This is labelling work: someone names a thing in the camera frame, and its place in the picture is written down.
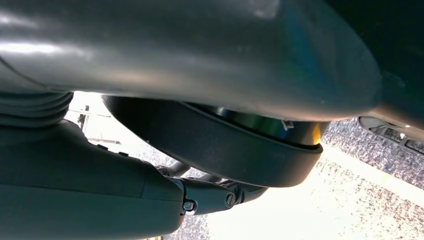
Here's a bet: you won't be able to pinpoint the black round robot leg cover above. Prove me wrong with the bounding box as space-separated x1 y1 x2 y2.
100 95 331 189

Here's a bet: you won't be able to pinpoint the silver robot foot plate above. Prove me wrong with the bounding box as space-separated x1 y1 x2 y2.
358 115 424 157

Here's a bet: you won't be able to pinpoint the dark robot body shell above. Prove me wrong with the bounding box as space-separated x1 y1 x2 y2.
326 0 424 133

